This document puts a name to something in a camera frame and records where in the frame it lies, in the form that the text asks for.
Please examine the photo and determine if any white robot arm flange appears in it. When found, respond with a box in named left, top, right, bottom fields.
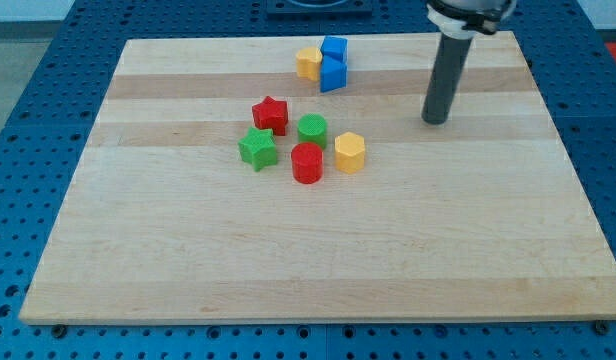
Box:
left=426, top=0, right=517, bottom=40

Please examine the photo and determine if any yellow hexagon block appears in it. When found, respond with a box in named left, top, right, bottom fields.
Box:
left=334, top=132, right=366, bottom=174

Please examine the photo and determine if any blue triangle block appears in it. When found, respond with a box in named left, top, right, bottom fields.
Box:
left=320, top=56, right=348, bottom=93

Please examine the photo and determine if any red cylinder block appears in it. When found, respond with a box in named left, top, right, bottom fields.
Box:
left=291, top=142, right=323, bottom=184

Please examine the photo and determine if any wooden board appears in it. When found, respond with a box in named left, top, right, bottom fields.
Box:
left=19, top=31, right=616, bottom=325

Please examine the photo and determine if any green cylinder block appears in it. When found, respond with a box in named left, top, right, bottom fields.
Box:
left=297, top=113, right=328, bottom=150

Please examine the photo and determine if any green star block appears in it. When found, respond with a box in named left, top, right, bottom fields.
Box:
left=238, top=127, right=278, bottom=172

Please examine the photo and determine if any red star block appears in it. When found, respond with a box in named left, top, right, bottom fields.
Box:
left=252, top=96, right=288, bottom=136

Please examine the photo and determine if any yellow crescent block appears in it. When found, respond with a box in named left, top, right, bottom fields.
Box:
left=295, top=47, right=323, bottom=81

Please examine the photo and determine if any blue cube block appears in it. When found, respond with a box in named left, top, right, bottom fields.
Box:
left=320, top=35, right=348, bottom=63

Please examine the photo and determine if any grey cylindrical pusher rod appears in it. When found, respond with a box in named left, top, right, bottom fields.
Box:
left=421, top=34, right=472, bottom=125

